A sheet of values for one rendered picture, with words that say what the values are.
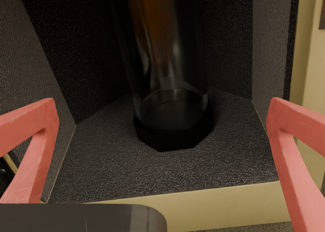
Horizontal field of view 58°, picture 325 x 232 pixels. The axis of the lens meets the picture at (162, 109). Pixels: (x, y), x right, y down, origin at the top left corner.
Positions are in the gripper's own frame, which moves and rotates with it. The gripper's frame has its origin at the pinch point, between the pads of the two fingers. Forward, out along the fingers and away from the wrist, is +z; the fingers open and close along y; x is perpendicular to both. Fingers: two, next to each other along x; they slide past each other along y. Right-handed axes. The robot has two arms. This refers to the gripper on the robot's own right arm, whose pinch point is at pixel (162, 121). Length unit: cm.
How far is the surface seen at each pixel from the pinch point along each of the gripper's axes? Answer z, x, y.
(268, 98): 16.3, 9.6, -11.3
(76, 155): 16.7, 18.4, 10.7
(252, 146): 14.5, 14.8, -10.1
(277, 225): 9.3, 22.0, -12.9
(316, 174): 9.7, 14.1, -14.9
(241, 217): 9.6, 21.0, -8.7
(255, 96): 21.4, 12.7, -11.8
